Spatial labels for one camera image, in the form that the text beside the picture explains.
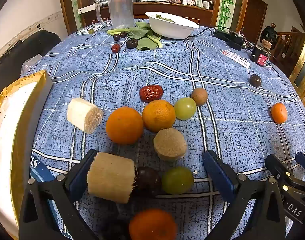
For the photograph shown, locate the large red jujube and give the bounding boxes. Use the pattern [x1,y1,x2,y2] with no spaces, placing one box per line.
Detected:
[139,85,164,103]

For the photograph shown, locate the tan sugarcane piece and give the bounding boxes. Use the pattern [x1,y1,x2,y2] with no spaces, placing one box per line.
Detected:
[87,152,137,204]

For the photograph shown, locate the blue plaid tablecloth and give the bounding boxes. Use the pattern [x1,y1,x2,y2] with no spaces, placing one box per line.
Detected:
[20,17,305,240]

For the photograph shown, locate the gold framed panel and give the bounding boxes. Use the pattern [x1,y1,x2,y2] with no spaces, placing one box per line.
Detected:
[289,21,305,98]

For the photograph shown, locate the wooden counter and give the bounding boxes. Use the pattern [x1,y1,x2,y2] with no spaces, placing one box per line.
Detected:
[79,1,215,28]

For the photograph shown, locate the smooth large orange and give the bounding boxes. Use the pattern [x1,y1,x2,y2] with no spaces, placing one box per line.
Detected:
[106,106,144,145]

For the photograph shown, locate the black power strip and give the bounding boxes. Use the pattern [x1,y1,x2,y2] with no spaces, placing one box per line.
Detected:
[214,28,246,51]

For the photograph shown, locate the rough-skinned orange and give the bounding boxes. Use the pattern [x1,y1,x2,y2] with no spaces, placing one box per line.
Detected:
[142,100,176,133]

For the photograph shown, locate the white peeled sugarcane piece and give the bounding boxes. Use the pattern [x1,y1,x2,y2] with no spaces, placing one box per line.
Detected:
[67,97,104,134]

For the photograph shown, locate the white paper card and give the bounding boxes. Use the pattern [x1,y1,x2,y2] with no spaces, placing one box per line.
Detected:
[222,50,251,68]

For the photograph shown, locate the black can with red label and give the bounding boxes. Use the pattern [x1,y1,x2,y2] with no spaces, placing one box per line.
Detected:
[250,44,271,67]

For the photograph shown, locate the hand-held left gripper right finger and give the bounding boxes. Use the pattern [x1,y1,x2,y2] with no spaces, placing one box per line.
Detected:
[202,149,286,240]

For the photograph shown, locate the brown longan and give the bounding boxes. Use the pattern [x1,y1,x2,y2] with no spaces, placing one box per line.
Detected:
[191,88,208,107]

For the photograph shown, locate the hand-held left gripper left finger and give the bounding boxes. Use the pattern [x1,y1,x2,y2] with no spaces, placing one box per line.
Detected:
[19,149,100,240]

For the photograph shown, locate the gold cardboard box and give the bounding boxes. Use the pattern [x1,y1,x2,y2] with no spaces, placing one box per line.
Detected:
[0,70,53,240]

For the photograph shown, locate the black cable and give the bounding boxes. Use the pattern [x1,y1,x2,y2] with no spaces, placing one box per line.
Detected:
[189,26,230,38]

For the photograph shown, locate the small tangerine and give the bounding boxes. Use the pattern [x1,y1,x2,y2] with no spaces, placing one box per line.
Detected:
[271,103,288,124]

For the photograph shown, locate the green leaves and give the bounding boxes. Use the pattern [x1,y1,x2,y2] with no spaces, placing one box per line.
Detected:
[156,14,176,23]

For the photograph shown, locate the green leafy vegetable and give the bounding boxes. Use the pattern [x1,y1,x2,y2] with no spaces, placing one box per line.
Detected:
[107,22,163,51]

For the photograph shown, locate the dark chair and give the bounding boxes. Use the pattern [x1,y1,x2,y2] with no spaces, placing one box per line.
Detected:
[0,31,61,98]

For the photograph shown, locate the short brown sugarcane piece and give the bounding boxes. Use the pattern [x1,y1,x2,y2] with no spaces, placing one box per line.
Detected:
[153,128,187,161]

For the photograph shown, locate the white bowl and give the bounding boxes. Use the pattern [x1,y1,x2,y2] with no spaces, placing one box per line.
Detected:
[145,12,200,40]

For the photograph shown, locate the bamboo wall painting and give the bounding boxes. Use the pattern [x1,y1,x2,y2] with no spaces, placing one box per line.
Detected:
[217,0,236,28]

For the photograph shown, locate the clear glass mug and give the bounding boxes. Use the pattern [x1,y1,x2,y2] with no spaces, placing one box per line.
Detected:
[96,0,135,29]

